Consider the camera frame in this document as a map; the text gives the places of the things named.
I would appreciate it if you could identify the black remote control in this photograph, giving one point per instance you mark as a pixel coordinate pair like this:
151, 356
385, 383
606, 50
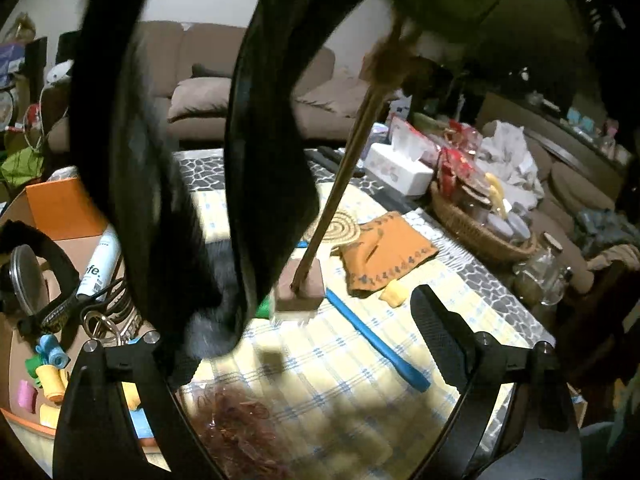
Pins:
345, 162
320, 157

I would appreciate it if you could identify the yellow plaid cloth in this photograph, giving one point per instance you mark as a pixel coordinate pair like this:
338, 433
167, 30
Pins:
350, 385

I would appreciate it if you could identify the pile of red packets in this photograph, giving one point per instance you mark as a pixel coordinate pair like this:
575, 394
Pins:
457, 160

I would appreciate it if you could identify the large glass jar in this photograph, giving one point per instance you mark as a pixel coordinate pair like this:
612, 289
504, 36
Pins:
542, 270

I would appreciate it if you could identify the dark wooden cabinet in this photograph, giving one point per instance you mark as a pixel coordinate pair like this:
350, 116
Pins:
550, 125

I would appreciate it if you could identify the pile of colourful hair rollers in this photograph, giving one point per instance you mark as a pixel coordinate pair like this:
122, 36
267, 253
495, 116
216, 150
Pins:
50, 382

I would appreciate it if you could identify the white plastic bottle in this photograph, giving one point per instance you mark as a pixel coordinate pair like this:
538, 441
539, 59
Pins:
100, 265

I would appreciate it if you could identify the white plastic bag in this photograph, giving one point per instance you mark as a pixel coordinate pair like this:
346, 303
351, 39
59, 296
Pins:
510, 150

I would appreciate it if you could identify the tan sofa cushion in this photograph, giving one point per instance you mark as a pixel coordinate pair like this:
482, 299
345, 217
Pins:
340, 97

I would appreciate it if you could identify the long blue plastic stick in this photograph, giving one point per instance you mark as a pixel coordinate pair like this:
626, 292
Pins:
380, 344
303, 245

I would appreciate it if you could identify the woven spiral coaster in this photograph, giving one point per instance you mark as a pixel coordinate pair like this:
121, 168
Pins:
340, 230

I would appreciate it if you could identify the green bag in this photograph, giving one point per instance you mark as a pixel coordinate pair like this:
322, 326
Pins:
22, 167

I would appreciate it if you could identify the green hair roller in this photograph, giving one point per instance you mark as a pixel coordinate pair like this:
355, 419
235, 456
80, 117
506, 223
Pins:
265, 308

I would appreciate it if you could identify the round dial clock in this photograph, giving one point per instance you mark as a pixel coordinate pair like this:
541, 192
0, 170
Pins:
4, 110

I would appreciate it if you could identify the round silver mirror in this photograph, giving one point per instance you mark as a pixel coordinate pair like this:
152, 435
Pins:
27, 280

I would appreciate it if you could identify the wicker basket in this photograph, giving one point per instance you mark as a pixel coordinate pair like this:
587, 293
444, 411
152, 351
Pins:
470, 232

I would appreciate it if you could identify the orange cardboard box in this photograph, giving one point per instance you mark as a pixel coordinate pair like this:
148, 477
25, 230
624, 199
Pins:
60, 205

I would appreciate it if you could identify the brown armchair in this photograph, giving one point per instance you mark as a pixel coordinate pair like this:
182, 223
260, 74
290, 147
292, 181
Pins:
575, 195

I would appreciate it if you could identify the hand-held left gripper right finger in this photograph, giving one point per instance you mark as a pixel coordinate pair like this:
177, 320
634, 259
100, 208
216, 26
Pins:
440, 340

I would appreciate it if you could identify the grey-green cloth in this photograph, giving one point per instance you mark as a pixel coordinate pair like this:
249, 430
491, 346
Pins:
600, 230

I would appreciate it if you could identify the white plastic device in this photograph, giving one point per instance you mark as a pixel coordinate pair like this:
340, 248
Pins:
57, 72

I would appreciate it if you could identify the grey knit headband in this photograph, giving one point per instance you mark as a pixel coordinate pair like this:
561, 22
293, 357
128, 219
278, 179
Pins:
265, 160

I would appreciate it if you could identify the black speaker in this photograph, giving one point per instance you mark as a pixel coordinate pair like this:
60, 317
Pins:
36, 57

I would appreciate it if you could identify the white tissue box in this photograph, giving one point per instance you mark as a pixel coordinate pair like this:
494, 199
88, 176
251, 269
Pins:
395, 170

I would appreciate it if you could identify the brown sofa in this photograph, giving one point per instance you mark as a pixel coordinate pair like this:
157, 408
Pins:
200, 45

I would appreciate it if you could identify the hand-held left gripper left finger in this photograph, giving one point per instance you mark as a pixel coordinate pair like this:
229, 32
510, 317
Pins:
155, 385

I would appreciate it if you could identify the gold metal hair clip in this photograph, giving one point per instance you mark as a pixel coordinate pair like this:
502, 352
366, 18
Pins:
112, 331

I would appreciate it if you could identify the black hair clip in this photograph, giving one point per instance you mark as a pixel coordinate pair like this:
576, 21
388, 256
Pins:
62, 312

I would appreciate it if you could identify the large brown pillow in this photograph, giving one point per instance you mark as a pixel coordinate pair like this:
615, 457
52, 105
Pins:
200, 100

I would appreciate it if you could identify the orange felt cloth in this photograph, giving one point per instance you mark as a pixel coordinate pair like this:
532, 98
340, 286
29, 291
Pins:
385, 250

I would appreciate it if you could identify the yellow hair roller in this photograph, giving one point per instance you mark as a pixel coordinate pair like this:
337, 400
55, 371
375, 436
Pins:
394, 294

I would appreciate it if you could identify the white tissue sheet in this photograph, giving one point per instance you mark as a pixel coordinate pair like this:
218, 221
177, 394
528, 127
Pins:
412, 137

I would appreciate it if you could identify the small jar with brown lid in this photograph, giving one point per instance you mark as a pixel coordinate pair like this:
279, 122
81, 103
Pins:
475, 205

